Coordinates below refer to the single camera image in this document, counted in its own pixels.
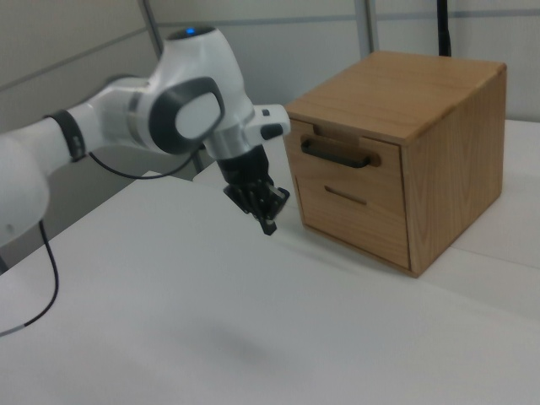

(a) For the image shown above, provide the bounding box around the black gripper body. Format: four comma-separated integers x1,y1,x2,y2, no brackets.
215,143,275,199

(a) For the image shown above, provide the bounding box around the wooden drawer with black handle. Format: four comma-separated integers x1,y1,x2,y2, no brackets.
283,118,405,194

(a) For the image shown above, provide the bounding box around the wooden drawer with slot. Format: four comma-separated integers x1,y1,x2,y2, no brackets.
294,175,412,272

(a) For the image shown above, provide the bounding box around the wooden cabinet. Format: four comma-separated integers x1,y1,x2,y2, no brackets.
283,50,508,278

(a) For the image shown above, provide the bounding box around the black upright pole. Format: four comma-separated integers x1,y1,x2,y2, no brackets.
435,0,454,57

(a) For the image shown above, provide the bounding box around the black drawer handle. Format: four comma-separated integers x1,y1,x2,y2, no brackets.
300,138,381,170

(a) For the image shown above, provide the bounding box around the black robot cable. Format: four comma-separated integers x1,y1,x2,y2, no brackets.
0,150,204,338

